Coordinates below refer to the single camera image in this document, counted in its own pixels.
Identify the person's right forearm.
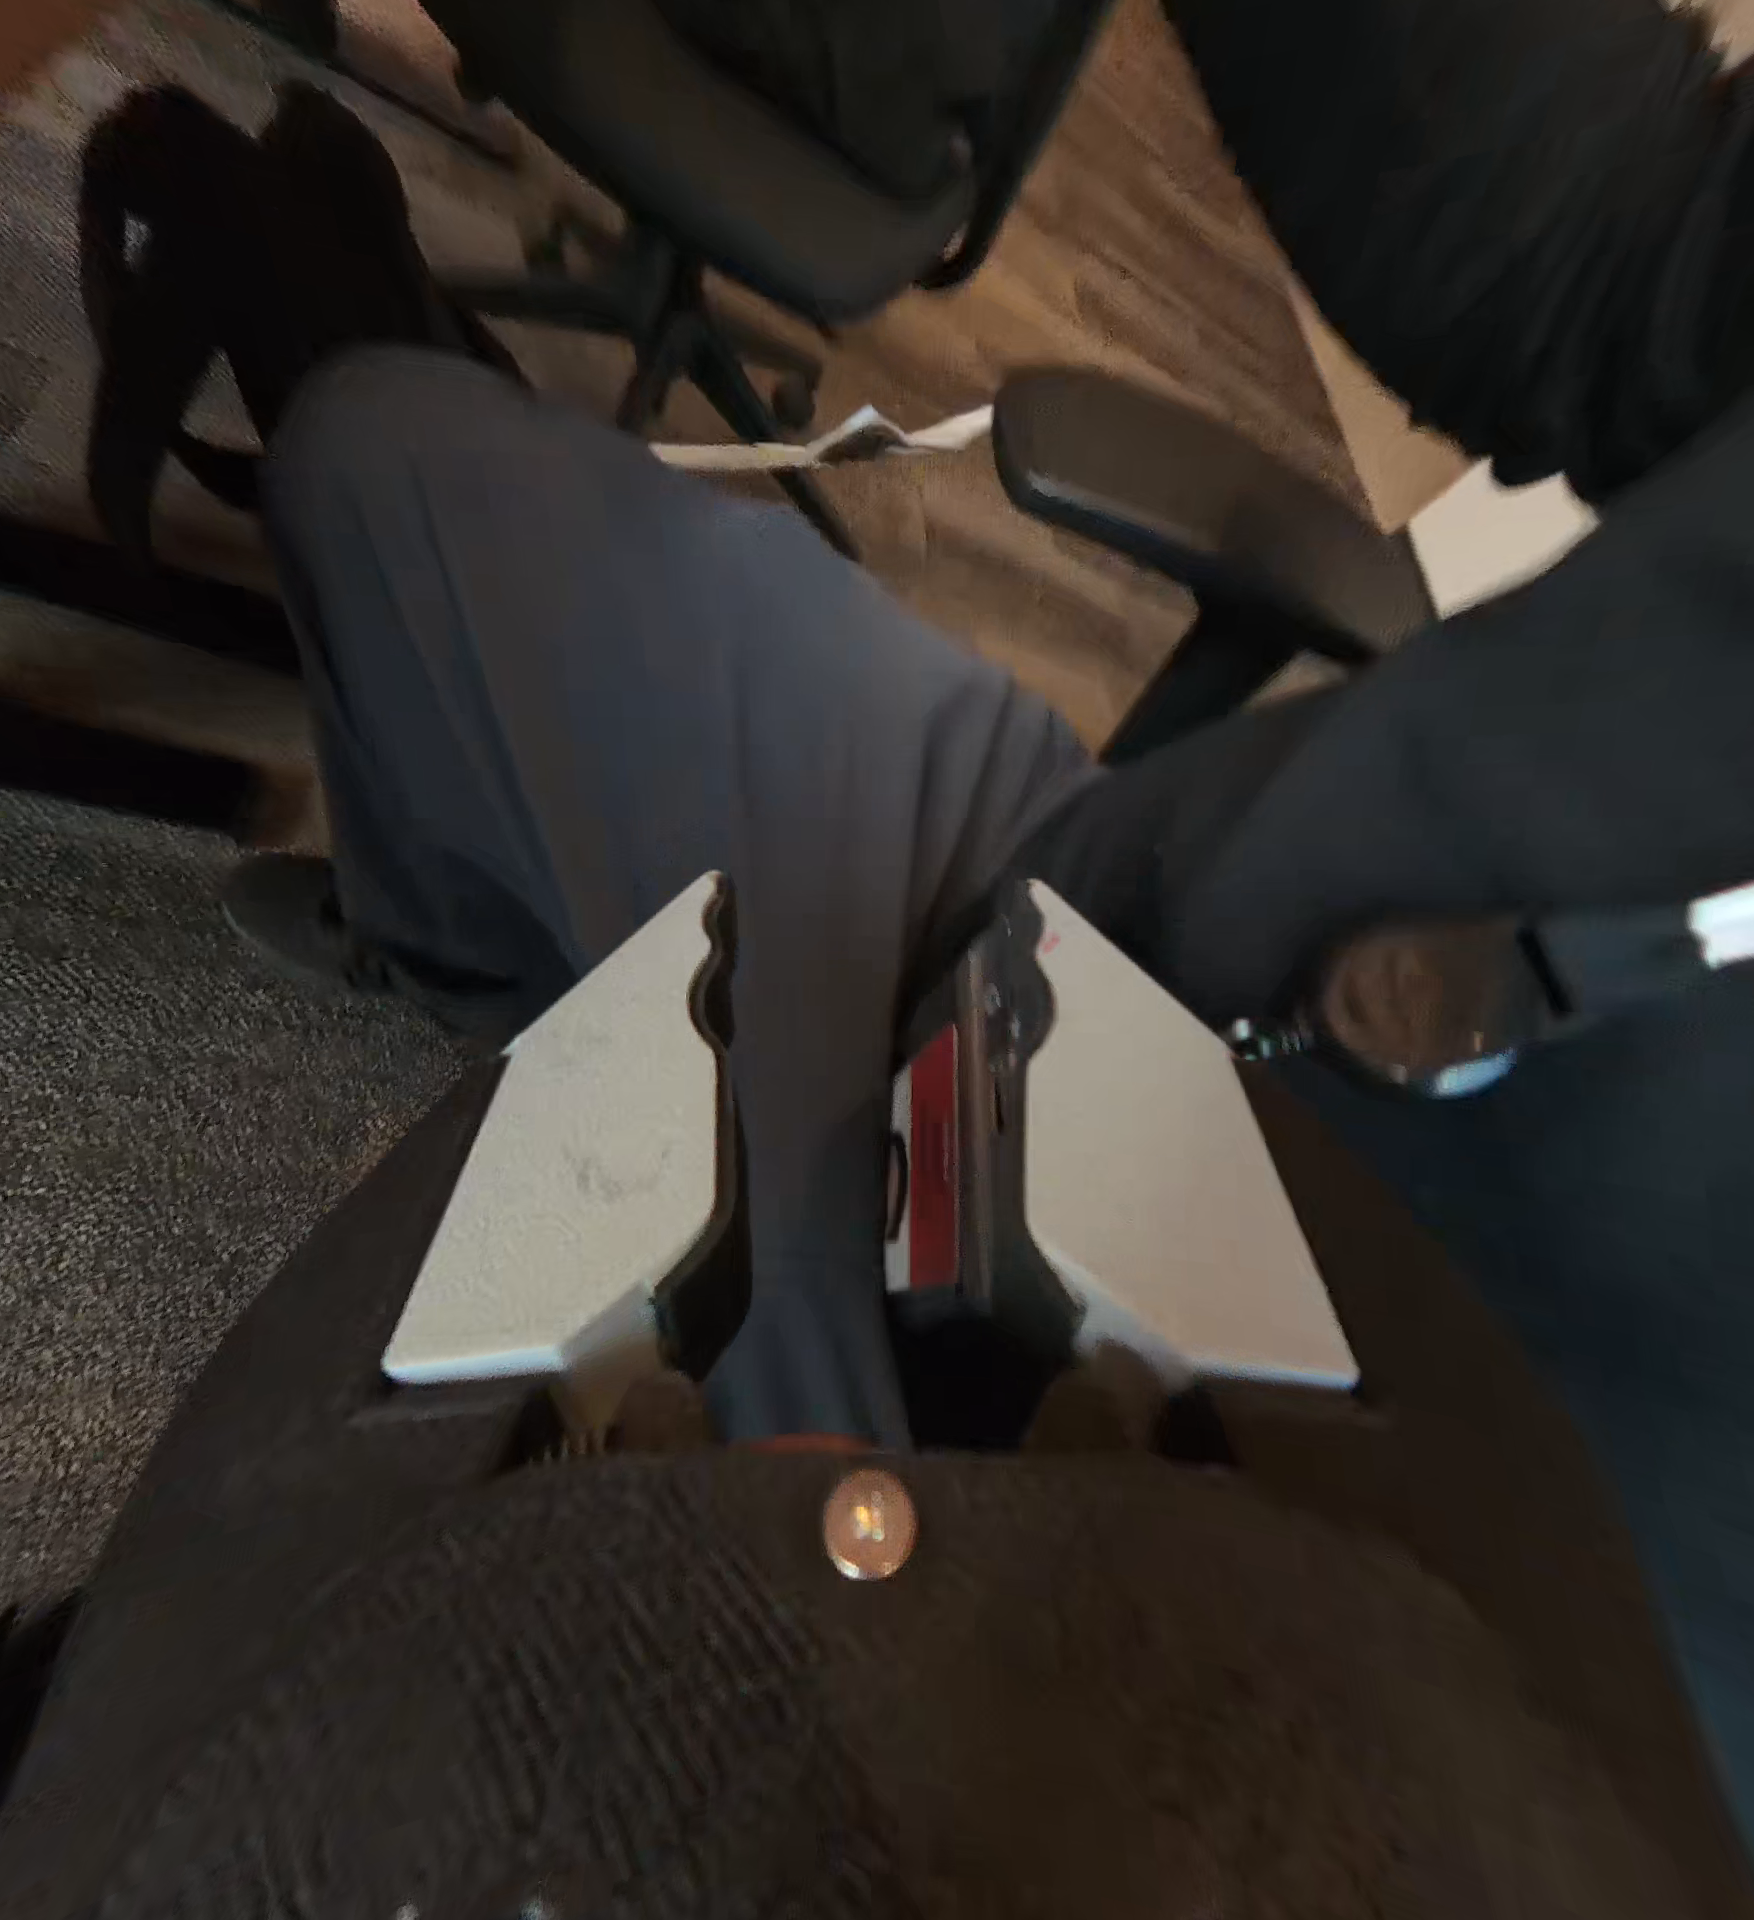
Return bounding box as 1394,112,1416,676
1025,336,1754,1051

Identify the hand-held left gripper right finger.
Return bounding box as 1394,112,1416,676
958,875,1362,1394

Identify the sticker sheet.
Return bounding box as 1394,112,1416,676
884,936,1035,1295

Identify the person's shoe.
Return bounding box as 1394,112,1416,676
220,852,361,984

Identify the black chair armrest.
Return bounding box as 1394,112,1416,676
994,366,1438,759

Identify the person's right hand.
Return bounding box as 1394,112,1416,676
1304,918,1528,1089

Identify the white paper strip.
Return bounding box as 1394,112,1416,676
647,401,1002,479

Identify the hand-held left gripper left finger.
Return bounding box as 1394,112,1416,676
378,869,756,1387

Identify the dark bag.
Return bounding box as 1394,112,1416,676
77,82,519,527

